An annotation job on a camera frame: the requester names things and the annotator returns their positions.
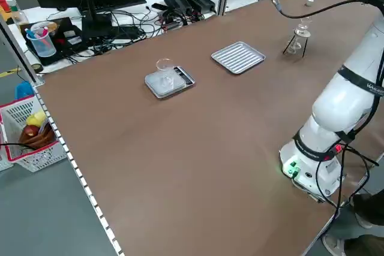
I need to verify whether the clear glass alcohol lamp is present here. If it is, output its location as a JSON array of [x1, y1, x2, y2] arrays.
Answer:
[[289, 38, 302, 55]]

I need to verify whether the small glass beaker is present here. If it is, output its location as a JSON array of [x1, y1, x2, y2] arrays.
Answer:
[[297, 17, 313, 37]]

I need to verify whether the large glass beaker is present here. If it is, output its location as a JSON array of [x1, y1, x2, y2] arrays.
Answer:
[[155, 57, 178, 92]]

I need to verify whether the silver digital scale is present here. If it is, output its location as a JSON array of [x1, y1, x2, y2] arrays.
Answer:
[[145, 66, 196, 100]]

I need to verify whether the ribbed metal tray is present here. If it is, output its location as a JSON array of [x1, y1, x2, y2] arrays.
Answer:
[[211, 41, 267, 76]]

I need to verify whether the black stand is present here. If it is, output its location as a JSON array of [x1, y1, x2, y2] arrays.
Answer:
[[78, 0, 114, 39]]

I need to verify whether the black flat case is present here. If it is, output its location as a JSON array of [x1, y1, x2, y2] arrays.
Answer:
[[25, 17, 91, 67]]

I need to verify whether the brown pouch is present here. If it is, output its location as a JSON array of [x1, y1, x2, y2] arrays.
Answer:
[[19, 122, 57, 150]]

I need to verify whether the yellow fruit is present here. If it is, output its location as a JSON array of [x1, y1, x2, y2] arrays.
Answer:
[[25, 111, 47, 127]]

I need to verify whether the white basket with red rim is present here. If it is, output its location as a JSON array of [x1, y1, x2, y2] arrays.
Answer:
[[0, 94, 68, 173]]

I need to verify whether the red apple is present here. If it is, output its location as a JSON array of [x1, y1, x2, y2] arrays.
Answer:
[[23, 125, 40, 137]]

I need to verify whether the clear cup with pens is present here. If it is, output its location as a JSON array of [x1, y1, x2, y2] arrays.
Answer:
[[25, 23, 58, 58]]

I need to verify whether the blue plastic object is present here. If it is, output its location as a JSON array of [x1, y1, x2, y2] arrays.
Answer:
[[14, 82, 35, 100]]

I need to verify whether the person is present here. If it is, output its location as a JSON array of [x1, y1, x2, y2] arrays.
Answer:
[[322, 189, 384, 256]]

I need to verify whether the clear bottle with white cap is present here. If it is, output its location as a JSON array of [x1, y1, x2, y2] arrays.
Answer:
[[5, 0, 30, 26]]

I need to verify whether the black cable bundle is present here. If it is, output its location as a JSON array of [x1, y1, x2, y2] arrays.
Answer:
[[47, 7, 217, 62]]

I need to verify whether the black base cable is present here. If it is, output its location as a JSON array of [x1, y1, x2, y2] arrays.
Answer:
[[314, 144, 380, 218]]

